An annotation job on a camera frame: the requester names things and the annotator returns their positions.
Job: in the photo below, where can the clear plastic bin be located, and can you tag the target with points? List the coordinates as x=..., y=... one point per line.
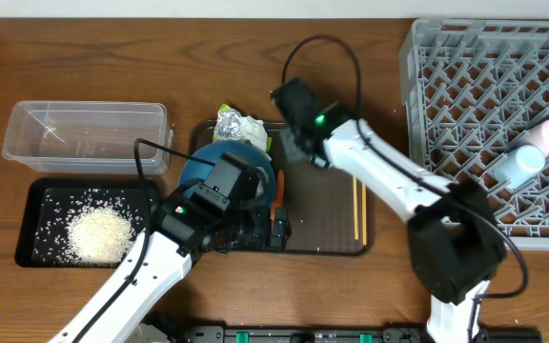
x=92, y=137

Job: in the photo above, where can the orange carrot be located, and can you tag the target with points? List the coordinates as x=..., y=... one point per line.
x=279, y=193

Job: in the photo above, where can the dark blue bowl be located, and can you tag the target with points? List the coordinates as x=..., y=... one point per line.
x=247, y=152

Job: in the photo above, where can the black waste tray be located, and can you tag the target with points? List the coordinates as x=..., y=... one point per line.
x=35, y=198

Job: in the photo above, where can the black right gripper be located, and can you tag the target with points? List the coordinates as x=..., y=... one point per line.
x=294, y=130

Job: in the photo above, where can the brown serving tray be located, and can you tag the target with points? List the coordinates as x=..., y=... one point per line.
x=319, y=205

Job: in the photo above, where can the white rice pile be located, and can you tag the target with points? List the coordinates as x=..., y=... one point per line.
x=86, y=227

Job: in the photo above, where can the grey dishwasher rack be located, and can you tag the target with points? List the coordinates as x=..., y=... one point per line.
x=472, y=90

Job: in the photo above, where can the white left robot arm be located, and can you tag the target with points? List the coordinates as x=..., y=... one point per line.
x=193, y=220

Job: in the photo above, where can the wooden chopstick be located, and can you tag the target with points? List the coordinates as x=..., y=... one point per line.
x=364, y=214
x=355, y=208

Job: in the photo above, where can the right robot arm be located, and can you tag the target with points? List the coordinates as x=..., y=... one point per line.
x=455, y=246

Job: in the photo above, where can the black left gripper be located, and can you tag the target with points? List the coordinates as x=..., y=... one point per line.
x=263, y=235

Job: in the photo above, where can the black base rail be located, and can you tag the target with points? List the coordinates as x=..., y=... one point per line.
x=157, y=327

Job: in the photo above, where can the light blue plastic cup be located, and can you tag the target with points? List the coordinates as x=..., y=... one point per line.
x=519, y=166

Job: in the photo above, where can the crumpled foil snack wrapper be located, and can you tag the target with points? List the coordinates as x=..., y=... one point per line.
x=232, y=125

